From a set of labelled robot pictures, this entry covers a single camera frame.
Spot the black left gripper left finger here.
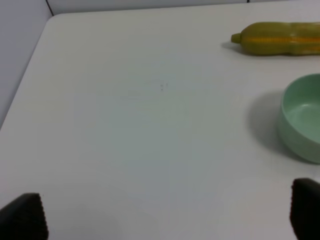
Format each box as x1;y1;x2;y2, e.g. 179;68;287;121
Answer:
0;193;49;240

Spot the green plastic bowl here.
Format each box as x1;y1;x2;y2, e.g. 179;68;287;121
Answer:
277;73;320;164

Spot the toy corn cob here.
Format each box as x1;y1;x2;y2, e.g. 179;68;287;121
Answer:
231;22;320;56

